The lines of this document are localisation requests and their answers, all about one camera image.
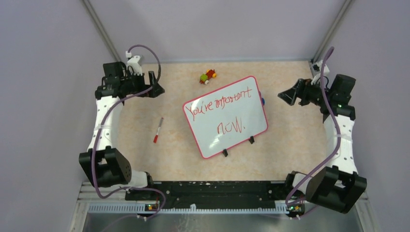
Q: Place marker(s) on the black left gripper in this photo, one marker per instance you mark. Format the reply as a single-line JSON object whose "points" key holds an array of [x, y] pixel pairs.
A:
{"points": [[157, 89]]}

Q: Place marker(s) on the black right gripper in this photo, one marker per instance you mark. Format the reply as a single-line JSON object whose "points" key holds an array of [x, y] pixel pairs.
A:
{"points": [[300, 90]]}

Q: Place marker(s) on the pink framed whiteboard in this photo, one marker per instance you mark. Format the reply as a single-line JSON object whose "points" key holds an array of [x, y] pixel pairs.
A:
{"points": [[226, 117]]}

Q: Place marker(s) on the colourful toy car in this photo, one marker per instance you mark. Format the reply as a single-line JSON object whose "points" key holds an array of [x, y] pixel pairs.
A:
{"points": [[205, 77]]}

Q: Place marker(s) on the grey cable duct strip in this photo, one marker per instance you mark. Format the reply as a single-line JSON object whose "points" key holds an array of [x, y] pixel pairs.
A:
{"points": [[141, 208]]}

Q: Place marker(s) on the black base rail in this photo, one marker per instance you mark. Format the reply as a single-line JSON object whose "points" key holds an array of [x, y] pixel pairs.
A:
{"points": [[213, 195]]}

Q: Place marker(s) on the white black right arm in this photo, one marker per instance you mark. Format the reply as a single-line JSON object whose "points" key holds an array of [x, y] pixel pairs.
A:
{"points": [[334, 184]]}

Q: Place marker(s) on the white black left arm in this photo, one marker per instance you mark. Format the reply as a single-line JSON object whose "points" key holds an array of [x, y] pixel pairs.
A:
{"points": [[103, 164]]}

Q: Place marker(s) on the red white marker pen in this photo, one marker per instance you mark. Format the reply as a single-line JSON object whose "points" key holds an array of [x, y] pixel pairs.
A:
{"points": [[159, 126]]}

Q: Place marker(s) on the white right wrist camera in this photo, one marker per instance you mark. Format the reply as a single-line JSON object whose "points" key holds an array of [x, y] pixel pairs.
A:
{"points": [[316, 69]]}

